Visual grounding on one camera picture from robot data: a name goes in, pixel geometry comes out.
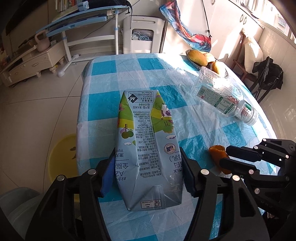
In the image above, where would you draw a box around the colourful printed bag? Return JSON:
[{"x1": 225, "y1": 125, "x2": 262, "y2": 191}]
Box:
[{"x1": 159, "y1": 0, "x2": 212, "y2": 53}]

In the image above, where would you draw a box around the blue study desk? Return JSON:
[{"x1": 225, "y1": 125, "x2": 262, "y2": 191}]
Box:
[{"x1": 38, "y1": 3, "x2": 134, "y2": 78}]

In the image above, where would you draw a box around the woven fruit basket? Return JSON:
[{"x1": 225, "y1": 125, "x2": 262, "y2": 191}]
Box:
[{"x1": 186, "y1": 50, "x2": 230, "y2": 78}]

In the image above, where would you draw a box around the white cabinet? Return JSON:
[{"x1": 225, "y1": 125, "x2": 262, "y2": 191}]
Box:
[{"x1": 209, "y1": 0, "x2": 264, "y2": 58}]

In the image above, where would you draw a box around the yellow mango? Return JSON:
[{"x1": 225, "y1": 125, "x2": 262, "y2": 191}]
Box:
[
  {"x1": 187, "y1": 49, "x2": 210, "y2": 66},
  {"x1": 211, "y1": 61, "x2": 227, "y2": 75}
]

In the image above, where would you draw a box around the pale blue milk carton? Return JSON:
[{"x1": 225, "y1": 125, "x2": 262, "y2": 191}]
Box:
[{"x1": 115, "y1": 89, "x2": 184, "y2": 212}]

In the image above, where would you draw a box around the row of books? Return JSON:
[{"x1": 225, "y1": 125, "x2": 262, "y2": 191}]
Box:
[{"x1": 54, "y1": 0, "x2": 77, "y2": 12}]

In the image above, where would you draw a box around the pale blue cloth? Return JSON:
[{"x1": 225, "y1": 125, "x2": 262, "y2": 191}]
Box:
[{"x1": 0, "y1": 187, "x2": 45, "y2": 235}]

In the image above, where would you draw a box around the yellow round stool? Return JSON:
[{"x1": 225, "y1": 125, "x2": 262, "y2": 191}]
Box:
[{"x1": 48, "y1": 133, "x2": 80, "y2": 201}]

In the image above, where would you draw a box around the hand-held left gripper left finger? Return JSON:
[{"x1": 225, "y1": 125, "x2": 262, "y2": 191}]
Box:
[{"x1": 25, "y1": 148, "x2": 116, "y2": 241}]

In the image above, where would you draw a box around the cream television cabinet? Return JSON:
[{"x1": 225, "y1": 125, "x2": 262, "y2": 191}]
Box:
[{"x1": 0, "y1": 40, "x2": 65, "y2": 88}]

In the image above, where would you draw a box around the black hanging strap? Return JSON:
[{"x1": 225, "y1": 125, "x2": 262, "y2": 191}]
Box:
[{"x1": 201, "y1": 0, "x2": 211, "y2": 39}]

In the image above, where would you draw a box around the orange peel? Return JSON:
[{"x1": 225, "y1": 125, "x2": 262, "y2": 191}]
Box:
[{"x1": 208, "y1": 145, "x2": 232, "y2": 175}]

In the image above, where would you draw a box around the wooden chair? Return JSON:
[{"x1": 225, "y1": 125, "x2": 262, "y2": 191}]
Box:
[{"x1": 231, "y1": 30, "x2": 264, "y2": 82}]

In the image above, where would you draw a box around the clear plastic bottle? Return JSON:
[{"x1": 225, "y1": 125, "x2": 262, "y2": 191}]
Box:
[{"x1": 193, "y1": 66, "x2": 259, "y2": 126}]

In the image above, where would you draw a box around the pink kettlebell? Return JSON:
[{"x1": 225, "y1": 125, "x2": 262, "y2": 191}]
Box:
[{"x1": 35, "y1": 32, "x2": 50, "y2": 52}]

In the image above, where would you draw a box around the white air purifier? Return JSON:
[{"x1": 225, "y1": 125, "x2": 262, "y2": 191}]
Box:
[{"x1": 123, "y1": 16, "x2": 165, "y2": 55}]

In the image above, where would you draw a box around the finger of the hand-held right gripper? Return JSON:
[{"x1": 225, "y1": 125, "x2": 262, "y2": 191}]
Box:
[
  {"x1": 225, "y1": 138, "x2": 296, "y2": 168},
  {"x1": 218, "y1": 157, "x2": 281, "y2": 184}
]

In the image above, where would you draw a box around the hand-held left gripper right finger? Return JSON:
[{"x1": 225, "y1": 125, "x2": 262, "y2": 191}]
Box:
[{"x1": 179, "y1": 147, "x2": 271, "y2": 241}]

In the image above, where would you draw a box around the white cushion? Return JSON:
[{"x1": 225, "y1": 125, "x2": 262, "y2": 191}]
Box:
[{"x1": 244, "y1": 35, "x2": 264, "y2": 73}]

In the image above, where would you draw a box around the black garment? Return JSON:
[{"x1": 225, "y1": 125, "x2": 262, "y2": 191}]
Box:
[{"x1": 252, "y1": 56, "x2": 284, "y2": 91}]

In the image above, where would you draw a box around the black television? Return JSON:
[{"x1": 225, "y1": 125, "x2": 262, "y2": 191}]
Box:
[{"x1": 5, "y1": 0, "x2": 57, "y2": 37}]

